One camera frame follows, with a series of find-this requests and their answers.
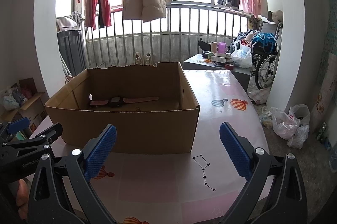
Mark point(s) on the metal balcony railing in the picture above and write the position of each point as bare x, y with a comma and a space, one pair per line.
189, 6

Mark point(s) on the beige flat box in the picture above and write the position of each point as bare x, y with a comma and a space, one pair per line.
221, 56

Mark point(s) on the dark garment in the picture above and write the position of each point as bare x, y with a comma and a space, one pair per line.
101, 15

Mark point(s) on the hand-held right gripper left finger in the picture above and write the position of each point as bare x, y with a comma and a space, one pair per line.
101, 152

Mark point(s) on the green bottle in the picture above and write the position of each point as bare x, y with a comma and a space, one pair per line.
321, 130

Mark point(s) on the black jar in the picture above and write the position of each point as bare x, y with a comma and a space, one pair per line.
206, 54

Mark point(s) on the crumpled white plastic bag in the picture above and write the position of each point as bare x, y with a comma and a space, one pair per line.
284, 123
300, 131

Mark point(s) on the white pink cloth bundle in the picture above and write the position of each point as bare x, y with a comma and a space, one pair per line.
67, 23

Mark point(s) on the wheelchair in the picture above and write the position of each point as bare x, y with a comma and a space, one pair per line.
264, 48

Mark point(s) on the grey rag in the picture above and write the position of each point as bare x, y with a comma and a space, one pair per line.
76, 19

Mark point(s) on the dark grey plastic cabinet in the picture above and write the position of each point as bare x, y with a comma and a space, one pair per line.
71, 52

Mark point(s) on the patterned cloth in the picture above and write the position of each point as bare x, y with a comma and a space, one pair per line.
258, 97

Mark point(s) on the beige hat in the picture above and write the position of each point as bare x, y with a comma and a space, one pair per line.
275, 17

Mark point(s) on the brown cardboard box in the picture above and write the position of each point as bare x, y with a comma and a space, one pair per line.
126, 129

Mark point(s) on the purple plastic cup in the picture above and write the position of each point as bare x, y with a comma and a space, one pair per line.
222, 48

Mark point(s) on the red round tin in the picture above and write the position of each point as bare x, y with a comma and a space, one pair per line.
229, 66

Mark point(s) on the white folded rack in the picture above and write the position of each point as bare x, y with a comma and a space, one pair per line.
65, 65

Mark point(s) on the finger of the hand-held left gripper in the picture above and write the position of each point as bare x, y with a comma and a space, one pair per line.
18, 124
51, 131

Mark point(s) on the brown paper tube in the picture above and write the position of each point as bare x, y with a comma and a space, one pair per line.
213, 47

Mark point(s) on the blue bag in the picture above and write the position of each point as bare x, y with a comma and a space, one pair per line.
263, 38

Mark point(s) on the printed cardboard storage box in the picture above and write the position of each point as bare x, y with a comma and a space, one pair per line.
34, 105

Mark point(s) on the person's left hand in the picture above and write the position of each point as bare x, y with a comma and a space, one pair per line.
22, 197

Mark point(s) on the teal box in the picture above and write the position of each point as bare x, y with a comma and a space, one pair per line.
21, 135

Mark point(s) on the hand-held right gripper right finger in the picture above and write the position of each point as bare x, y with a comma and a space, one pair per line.
235, 152

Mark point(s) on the black object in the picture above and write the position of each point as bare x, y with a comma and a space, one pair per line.
203, 45

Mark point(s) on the beige shoe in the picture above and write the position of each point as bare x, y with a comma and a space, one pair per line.
138, 58
147, 58

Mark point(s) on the plastic bag of clothes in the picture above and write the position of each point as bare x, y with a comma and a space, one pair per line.
11, 101

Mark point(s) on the white blue-print plastic bag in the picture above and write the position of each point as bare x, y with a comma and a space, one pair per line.
242, 56

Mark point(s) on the dark grey side table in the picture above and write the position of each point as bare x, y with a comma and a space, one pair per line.
237, 76

